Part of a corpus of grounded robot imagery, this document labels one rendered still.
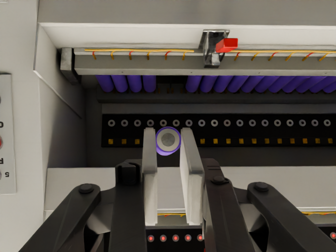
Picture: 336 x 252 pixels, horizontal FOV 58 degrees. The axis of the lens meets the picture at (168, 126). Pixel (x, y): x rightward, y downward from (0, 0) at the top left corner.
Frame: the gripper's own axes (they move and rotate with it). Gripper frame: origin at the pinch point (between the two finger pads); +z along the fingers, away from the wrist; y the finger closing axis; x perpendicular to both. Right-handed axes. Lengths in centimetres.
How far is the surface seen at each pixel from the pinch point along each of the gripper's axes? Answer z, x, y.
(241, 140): 28.2, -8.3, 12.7
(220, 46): 10.8, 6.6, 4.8
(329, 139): 28.2, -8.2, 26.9
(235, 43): 9.6, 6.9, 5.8
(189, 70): 19.5, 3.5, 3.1
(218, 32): 16.2, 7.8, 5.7
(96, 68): 19.3, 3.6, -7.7
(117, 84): 24.9, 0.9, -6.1
